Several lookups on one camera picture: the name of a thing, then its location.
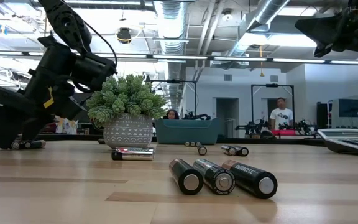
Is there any green succulent in grey pot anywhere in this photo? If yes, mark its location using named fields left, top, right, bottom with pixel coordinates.
left=85, top=73, right=168, bottom=151

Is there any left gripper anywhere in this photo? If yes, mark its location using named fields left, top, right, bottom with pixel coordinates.
left=0, top=35, right=86, bottom=149

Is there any colourful patterned cloth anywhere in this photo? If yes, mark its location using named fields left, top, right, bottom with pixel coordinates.
left=54, top=116, right=79, bottom=135

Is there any black background station frame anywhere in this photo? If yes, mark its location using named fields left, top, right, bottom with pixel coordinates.
left=250, top=83, right=295, bottom=131
left=149, top=78, right=198, bottom=118

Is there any grey cart with monitor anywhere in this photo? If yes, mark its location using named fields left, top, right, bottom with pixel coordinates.
left=328, top=93, right=358, bottom=129

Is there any black cabinet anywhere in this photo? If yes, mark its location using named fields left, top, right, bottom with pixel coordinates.
left=316, top=101, right=332, bottom=129

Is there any white ceiling sensor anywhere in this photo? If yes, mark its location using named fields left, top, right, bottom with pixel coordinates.
left=221, top=9, right=234, bottom=22

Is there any dark teal plastic bin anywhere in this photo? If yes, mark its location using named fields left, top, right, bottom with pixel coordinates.
left=154, top=117, right=221, bottom=146

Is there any yellow pendant cord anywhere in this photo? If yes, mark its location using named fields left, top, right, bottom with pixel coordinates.
left=259, top=45, right=265, bottom=78

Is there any red tray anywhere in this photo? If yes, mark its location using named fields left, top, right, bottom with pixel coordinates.
left=271, top=129, right=296, bottom=136

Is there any black ceiling camera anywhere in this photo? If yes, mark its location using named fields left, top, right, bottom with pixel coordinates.
left=116, top=27, right=132, bottom=44

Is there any person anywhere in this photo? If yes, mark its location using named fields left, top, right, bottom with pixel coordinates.
left=162, top=108, right=180, bottom=121
left=268, top=96, right=294, bottom=131

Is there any silver ceiling duct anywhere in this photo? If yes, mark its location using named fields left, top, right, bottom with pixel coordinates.
left=227, top=0, right=291, bottom=68
left=153, top=0, right=188, bottom=110

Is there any grey desk calculator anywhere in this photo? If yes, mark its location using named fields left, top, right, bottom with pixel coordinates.
left=316, top=128, right=358, bottom=157

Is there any LED light bar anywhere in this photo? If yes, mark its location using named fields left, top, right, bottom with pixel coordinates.
left=0, top=49, right=358, bottom=66

